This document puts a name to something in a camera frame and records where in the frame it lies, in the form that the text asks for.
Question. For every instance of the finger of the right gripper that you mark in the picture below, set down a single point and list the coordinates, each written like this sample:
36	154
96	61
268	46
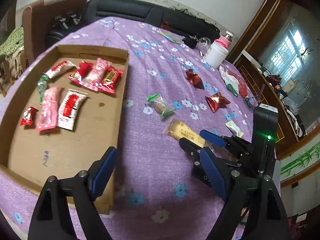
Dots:
191	149
234	144

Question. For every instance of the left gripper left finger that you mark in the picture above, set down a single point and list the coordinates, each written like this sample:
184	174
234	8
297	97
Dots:
51	218

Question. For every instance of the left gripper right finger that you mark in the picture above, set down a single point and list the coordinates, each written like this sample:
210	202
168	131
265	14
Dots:
267	218

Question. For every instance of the green white snack pack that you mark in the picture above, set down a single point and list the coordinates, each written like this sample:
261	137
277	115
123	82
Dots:
234	128

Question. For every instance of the dark red foil snack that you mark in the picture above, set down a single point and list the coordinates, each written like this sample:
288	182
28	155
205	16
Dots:
217	101
194	79

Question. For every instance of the clear green-end cake pack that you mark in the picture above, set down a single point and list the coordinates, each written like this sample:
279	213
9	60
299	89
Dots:
157	102

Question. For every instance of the red round-logo snack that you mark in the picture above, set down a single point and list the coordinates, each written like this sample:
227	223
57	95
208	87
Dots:
81	71
109	82

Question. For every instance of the white red snack pack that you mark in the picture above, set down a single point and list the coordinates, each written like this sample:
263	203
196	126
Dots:
69	107
59	69

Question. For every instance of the large pink cartoon snack pack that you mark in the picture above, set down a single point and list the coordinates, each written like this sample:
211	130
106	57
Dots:
94	77

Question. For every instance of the small green candy wrapper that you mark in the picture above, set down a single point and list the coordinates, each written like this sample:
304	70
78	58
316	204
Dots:
42	86

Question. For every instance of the black phone stand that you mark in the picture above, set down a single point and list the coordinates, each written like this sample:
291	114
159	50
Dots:
249	99

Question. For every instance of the wooden side cabinet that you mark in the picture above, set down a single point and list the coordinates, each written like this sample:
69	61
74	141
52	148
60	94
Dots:
287	140

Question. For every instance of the red mesh bag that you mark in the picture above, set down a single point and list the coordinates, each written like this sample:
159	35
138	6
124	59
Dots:
242	84

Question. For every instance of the white green work glove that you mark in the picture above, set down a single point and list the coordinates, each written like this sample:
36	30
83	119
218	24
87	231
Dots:
231	82

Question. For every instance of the purple floral tablecloth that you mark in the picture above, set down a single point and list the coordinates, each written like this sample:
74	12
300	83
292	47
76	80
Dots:
156	195

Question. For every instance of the white plastic jar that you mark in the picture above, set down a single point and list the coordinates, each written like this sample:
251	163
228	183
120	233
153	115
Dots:
215	54

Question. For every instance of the clear glass bowl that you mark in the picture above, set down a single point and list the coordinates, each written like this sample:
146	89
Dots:
204	44

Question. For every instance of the pink sleeved bottle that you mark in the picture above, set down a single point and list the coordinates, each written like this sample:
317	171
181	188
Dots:
225	40

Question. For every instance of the black pouch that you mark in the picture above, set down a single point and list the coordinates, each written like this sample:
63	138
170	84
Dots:
190	41

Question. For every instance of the small red candy wrapper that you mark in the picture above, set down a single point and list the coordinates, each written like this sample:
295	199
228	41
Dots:
28	116

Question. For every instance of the cardboard tray box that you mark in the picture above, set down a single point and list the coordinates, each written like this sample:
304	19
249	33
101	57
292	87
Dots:
29	156

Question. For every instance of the colourful booklet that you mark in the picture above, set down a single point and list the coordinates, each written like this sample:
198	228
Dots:
172	37

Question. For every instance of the red bag on sofa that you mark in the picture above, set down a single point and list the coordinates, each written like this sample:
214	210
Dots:
164	25

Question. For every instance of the black sofa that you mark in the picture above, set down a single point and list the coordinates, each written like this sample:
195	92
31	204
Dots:
179	22

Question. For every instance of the green patterned cushion chair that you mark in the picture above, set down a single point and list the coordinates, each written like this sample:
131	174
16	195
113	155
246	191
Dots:
13	58

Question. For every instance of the brown armchair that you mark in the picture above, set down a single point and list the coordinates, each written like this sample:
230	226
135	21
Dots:
37	19

